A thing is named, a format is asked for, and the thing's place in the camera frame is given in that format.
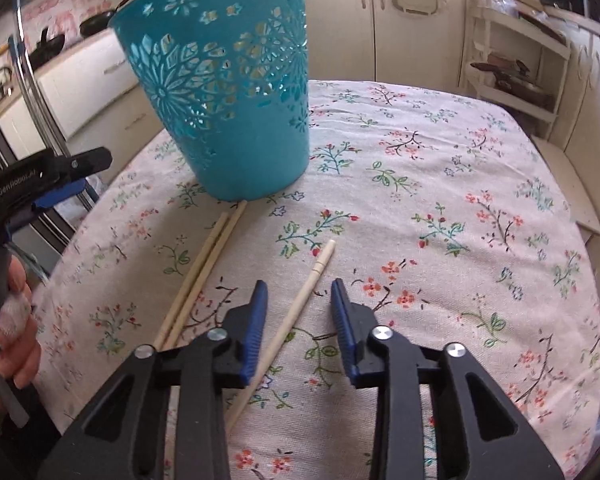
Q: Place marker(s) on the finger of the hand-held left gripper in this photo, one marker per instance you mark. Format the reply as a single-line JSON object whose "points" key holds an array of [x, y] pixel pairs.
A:
{"points": [[60, 197], [92, 160]]}

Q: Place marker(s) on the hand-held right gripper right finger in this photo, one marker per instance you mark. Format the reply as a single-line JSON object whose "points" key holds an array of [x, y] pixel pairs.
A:
{"points": [[342, 330]]}

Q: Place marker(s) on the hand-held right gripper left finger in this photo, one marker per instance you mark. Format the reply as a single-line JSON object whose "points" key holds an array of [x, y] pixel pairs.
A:
{"points": [[254, 330]]}

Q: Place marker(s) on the pale wooden chopstick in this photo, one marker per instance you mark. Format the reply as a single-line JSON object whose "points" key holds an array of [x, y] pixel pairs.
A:
{"points": [[206, 280], [305, 292], [190, 280]]}

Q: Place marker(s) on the blue perforated plastic basket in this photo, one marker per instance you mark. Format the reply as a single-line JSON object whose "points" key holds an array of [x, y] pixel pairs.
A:
{"points": [[250, 160]]}

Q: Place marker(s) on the person's left hand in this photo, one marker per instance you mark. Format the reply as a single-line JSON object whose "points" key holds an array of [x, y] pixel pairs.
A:
{"points": [[20, 330]]}

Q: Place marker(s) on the white counter cabinet with drawers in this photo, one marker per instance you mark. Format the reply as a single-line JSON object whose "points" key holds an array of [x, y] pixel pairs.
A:
{"points": [[90, 90]]}

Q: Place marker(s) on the dark kettle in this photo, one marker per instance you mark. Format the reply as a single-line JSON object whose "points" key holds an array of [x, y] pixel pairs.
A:
{"points": [[0, 92]]}

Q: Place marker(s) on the floral tablecloth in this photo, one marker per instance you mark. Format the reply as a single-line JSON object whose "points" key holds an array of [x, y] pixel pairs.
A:
{"points": [[430, 285]]}

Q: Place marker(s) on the black wok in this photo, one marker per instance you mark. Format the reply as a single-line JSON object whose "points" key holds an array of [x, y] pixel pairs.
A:
{"points": [[47, 50]]}

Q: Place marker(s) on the black frying pan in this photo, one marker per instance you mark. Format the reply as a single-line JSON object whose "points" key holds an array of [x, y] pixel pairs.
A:
{"points": [[97, 22]]}

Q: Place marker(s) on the pale wooden board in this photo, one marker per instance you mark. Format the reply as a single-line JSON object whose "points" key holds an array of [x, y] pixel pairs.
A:
{"points": [[570, 180]]}

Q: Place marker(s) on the cream cabinet doors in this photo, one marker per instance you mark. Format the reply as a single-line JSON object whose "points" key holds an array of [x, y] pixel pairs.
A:
{"points": [[340, 35]]}

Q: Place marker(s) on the white shelf rack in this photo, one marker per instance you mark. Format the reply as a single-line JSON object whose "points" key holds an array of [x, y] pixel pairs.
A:
{"points": [[520, 105]]}

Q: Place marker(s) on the dark pot with lid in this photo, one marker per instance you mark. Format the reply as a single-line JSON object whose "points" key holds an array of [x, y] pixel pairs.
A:
{"points": [[525, 90]]}

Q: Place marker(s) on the cream corner cabinets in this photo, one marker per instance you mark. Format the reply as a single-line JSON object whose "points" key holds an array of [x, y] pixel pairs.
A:
{"points": [[585, 110]]}

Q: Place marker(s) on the clear plastic bag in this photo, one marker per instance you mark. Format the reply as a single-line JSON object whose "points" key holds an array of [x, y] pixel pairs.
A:
{"points": [[495, 0]]}

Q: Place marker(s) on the chrome tube chair frame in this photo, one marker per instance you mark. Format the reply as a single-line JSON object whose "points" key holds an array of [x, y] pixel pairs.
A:
{"points": [[56, 132]]}

